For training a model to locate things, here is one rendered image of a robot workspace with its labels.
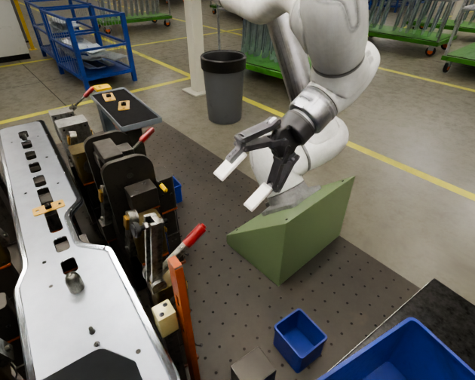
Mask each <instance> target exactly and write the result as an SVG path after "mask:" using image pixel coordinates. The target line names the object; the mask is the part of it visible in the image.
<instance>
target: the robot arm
mask: <svg viewBox="0 0 475 380"><path fill-rule="evenodd" d="M213 1H214V2H215V3H217V4H218V5H219V6H221V7H223V8H224V9H226V10H227V11H230V12H232V13H233V14H237V15H238V16H239V17H242V18H244V19H245V20H248V21H249V22H251V23H255V24H259V25H262V24H267V27H268V31H269V34H270V36H271V41H272V44H273V46H274V51H275V53H276V57H277V61H278V64H279V67H280V71H281V74H282V76H283V81H284V84H285V86H286V89H287V93H288V97H289V99H290V106H289V111H288V112H287V113H286V114H285V115H284V116H283V117H282V118H281V119H279V118H276V117H274V116H273V115H271V116H270V117H269V118H267V119H266V120H265V121H263V122H262V123H260V124H257V125H255V126H253V127H250V128H248V129H246V130H243V131H241V132H240V133H236V134H235V135H234V139H236V140H235V141H234V146H235V148H234V149H233V150H232V151H231V152H230V153H229V154H228V155H227V156H226V158H225V159H226V160H225V161H224V162H223V163H222V164H221V165H220V166H219V167H218V168H217V169H216V170H215V171H214V174H215V175H216V176H217V177H218V178H219V179H221V180H222V181H224V179H225V178H226V177H227V176H228V175H229V174H230V173H231V172H232V171H233V170H234V169H235V168H236V167H237V166H238V165H239V163H240V162H242V160H243V159H245V157H246V156H247V154H246V153H245V152H249V156H250V164H251V167H252V169H253V172H254V175H255V177H256V179H257V181H258V183H259V185H260V187H259V188H258V189H257V190H256V191H255V192H254V193H253V194H252V195H251V196H250V197H249V198H248V200H247V201H246V202H245V203H244V206H245V207H246V208H248V209H249V210H250V211H251V212H253V211H254V210H255V209H256V208H257V207H258V206H259V205H260V203H261V202H262V201H263V200H265V199H266V198H267V199H268V202H266V203H265V205H266V207H267V209H265V210H264V211H263V212H262V216H266V215H268V214H271V213H276V212H279V211H282V210H286V209H291V208H294V207H296V206H297V205H299V204H300V203H301V202H302V201H304V200H305V199H306V198H308V197H309V196H311V195H312V194H314V193H315V192H317V191H318V190H320V189H322V188H321V186H320V185H315V186H311V187H308V186H307V185H306V183H305V181H304V179H303V178H302V175H304V174H305V173H306V172H308V171H309V170H313V169H314V168H316V167H319V166H320V165H322V164H325V163H326V162H327V161H329V160H331V159H333V158H334V157H335V156H337V154H338V153H340V152H341V151H342V150H343V148H344V147H345V146H346V144H347V143H348V136H349V133H348V128H347V126H346V125H345V123H344V121H343V120H342V119H340V118H338V117H336V116H337V114H338V113H340V112H341V111H343V110H345V109H346V108H348V107H349V106H350V104H352V103H353V102H354V101H355V100H356V99H357V98H358V97H359V95H361V94H362V92H364V90H365V89H366V88H367V87H368V85H369V84H370V82H371V80H372V79H373V78H374V76H375V74H376V72H377V70H378V67H379V63H380V55H379V52H378V50H377V48H376V47H375V45H374V44H373V43H371V42H370V41H367V40H368V32H369V6H368V0H213ZM307 54H308V55H309V57H310V59H311V67H310V65H309V62H308V56H307Z"/></svg>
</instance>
